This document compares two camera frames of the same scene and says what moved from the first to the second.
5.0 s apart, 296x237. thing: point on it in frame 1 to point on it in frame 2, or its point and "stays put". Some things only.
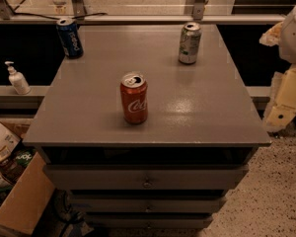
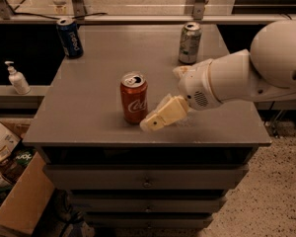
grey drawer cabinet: [171, 171] stays put
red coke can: [133, 99] stays put
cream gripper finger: [287, 98] to [166, 112]
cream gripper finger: [272, 36] to [183, 70]
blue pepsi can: [70, 38] stays put
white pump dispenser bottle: [18, 80] stays put
